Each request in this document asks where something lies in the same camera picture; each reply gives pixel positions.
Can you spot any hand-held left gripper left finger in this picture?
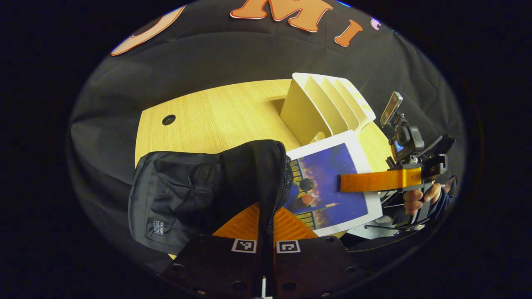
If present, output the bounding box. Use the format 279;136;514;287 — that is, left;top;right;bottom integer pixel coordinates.
162;202;262;297

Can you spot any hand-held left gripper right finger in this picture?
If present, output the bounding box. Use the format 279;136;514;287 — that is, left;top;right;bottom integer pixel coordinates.
268;208;368;297

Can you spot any blue cover book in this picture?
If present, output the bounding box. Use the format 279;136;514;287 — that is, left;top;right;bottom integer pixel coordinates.
285;130;384;237

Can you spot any black schoolbag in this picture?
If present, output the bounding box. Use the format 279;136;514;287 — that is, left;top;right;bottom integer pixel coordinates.
128;140;293;255

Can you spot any cream white bookshelf rack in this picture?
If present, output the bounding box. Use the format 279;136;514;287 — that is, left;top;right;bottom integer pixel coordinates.
281;73;377;146

